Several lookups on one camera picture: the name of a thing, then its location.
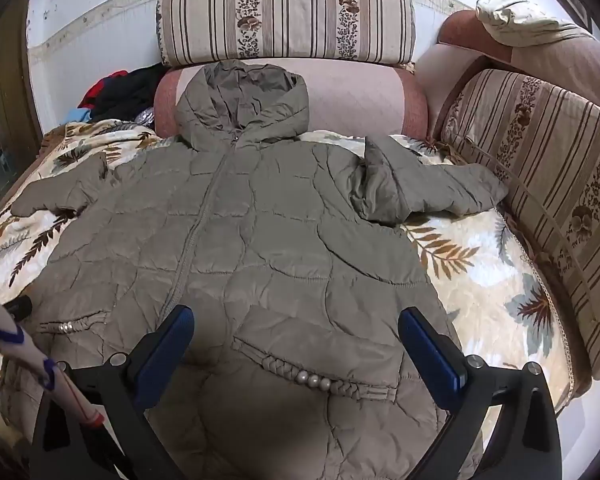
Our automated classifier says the olive quilted hooded jacket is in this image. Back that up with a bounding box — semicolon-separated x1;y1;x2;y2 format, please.
10;62;507;479

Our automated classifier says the black and red clothes pile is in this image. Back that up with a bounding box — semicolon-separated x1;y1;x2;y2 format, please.
79;63;168;122

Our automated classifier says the wooden framed glass door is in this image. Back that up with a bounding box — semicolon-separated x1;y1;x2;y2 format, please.
0;0;42;203

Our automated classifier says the leaf pattern bed blanket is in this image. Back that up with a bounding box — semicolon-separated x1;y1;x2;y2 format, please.
0;118;577;461

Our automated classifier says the striped floral side cushion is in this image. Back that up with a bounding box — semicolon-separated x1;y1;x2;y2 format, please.
440;70;600;379

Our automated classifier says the pink bolster pillow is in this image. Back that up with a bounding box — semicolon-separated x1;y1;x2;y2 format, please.
153;58;430;140

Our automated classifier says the pink quilted folded blanket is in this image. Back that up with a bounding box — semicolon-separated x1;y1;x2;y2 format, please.
415;10;600;136

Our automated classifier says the striped floral back cushion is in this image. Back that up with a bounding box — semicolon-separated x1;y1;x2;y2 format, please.
157;0;415;67

